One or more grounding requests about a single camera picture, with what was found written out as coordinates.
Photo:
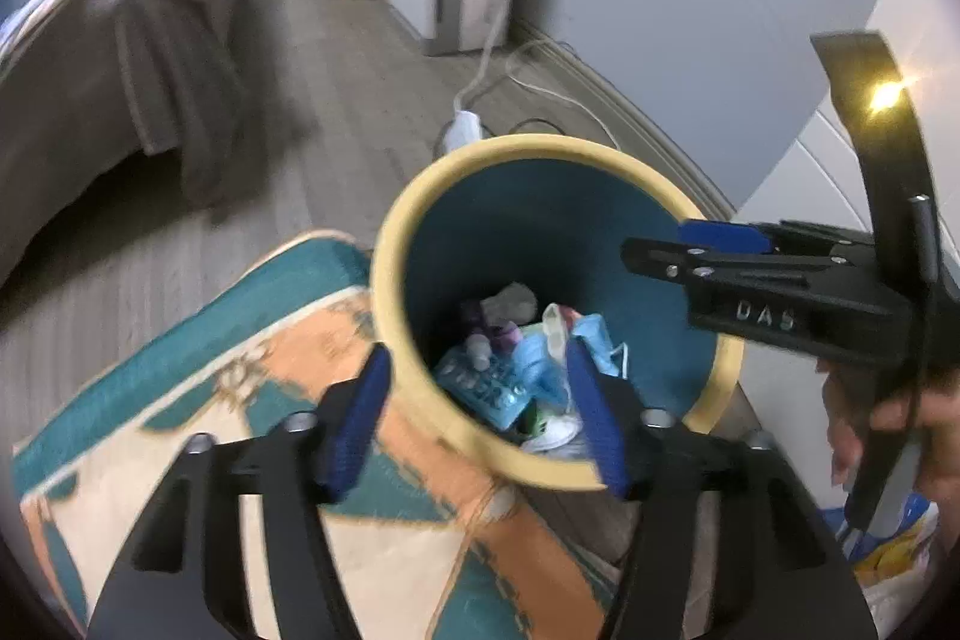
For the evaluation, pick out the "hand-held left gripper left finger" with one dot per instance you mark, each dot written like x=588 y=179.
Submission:
x=356 y=422

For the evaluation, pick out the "white power strip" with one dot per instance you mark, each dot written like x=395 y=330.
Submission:
x=461 y=130

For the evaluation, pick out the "teal orange patterned mat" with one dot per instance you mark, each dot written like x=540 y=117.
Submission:
x=450 y=512

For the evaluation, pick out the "person's right hand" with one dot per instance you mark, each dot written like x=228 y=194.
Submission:
x=941 y=415

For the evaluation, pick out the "yellow blue plastic bag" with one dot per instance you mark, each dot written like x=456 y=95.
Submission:
x=900 y=550

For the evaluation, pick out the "clear plastic bag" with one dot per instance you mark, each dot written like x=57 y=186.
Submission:
x=555 y=325

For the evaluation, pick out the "light blue face mask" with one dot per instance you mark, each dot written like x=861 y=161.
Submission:
x=536 y=359

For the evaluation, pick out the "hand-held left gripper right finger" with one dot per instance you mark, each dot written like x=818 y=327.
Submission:
x=592 y=415

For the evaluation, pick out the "white blue packet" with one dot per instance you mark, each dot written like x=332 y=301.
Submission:
x=480 y=385

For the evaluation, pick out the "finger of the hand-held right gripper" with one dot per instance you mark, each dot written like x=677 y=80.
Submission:
x=675 y=261
x=724 y=235

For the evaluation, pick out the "white cabinet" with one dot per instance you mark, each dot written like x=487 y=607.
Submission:
x=825 y=175

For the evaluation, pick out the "white tissue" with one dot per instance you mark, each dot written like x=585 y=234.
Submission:
x=559 y=434

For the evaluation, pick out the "yellow bin with teal inside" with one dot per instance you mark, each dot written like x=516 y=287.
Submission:
x=585 y=220

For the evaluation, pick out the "grey tissue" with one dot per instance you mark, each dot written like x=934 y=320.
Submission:
x=510 y=299

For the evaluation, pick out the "bed with grey blanket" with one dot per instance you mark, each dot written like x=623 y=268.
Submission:
x=112 y=85

